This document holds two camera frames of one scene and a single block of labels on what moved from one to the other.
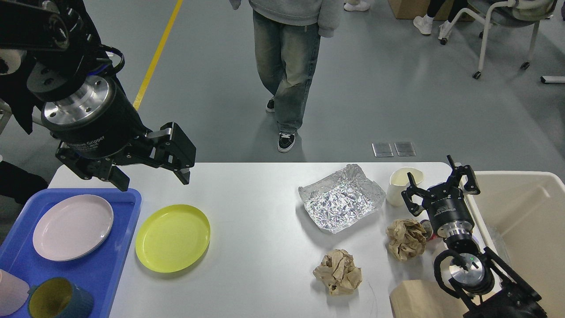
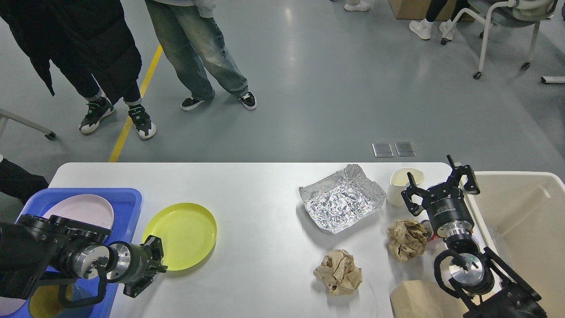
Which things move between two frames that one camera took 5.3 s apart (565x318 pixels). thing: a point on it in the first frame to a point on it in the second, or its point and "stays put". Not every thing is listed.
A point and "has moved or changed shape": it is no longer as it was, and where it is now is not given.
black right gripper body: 448,210 stays put
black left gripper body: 96,126 to 129,263
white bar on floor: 552,79 stays put
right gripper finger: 413,190 stays put
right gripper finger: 471,186 stays put
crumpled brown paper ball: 339,273 stays put
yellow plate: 172,239 has moved or changed shape
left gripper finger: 171,149 to 135,287
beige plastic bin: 521,216 stays put
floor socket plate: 404,149 stays put
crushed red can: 430,233 stays put
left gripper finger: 101,168 to 154,244
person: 288,33 to 190,33
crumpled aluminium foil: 336,201 stays put
